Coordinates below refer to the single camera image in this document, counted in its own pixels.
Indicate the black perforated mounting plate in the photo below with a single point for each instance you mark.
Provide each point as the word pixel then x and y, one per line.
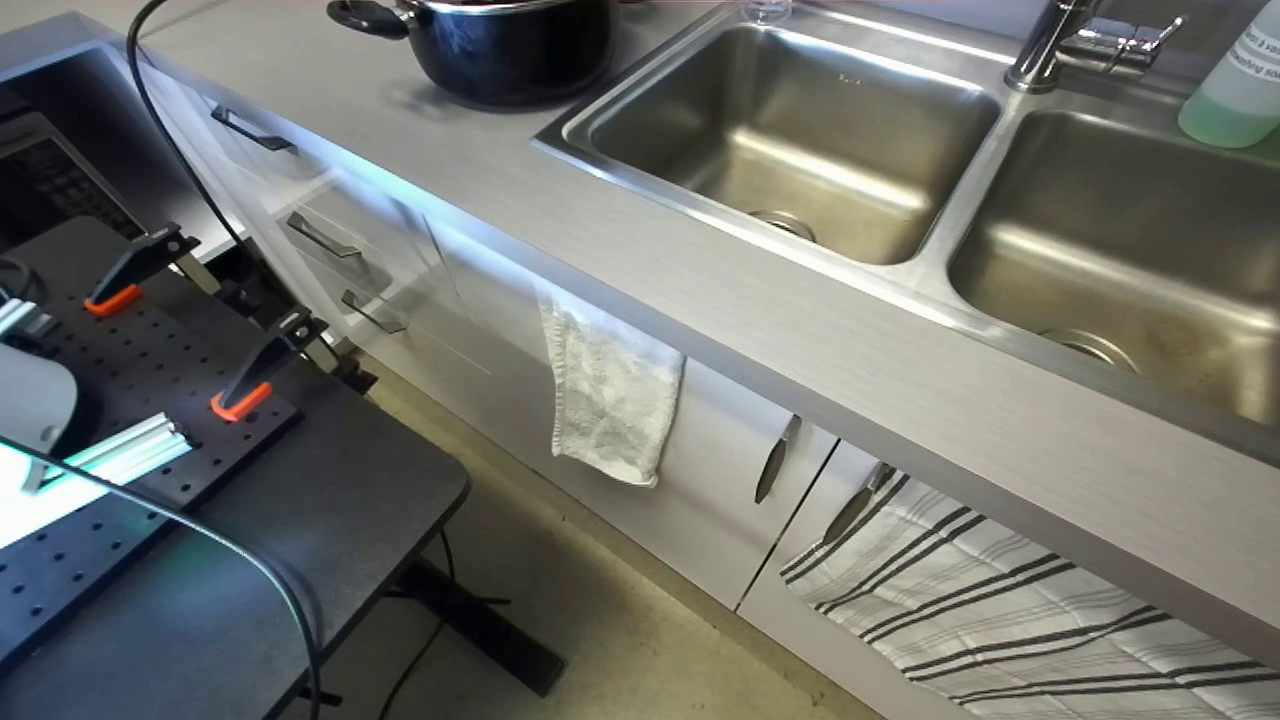
pixel 125 387

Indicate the black cooking pot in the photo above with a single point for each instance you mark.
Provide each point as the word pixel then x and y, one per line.
pixel 513 63

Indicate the black robot table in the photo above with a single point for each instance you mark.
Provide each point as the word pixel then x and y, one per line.
pixel 265 575

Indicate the grey kitchen base cabinet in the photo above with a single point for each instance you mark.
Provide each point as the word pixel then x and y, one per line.
pixel 481 333

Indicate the aluminium extrusion rail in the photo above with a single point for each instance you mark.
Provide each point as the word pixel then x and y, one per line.
pixel 120 449

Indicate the white hanging dish towel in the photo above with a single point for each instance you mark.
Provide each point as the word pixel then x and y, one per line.
pixel 608 401

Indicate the stainless steel double sink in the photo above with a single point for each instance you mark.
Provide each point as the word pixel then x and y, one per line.
pixel 854 145

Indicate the striped hanging kitchen towel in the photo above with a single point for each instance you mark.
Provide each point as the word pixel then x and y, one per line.
pixel 1014 612

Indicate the black clamp with orange tip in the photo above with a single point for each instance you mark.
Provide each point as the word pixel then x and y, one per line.
pixel 135 267
pixel 275 362

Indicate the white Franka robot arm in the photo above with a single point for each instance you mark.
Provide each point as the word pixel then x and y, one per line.
pixel 28 394

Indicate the green dish soap bottle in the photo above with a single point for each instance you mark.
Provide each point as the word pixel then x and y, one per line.
pixel 1243 92

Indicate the chrome sink faucet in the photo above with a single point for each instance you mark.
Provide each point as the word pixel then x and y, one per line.
pixel 1066 47

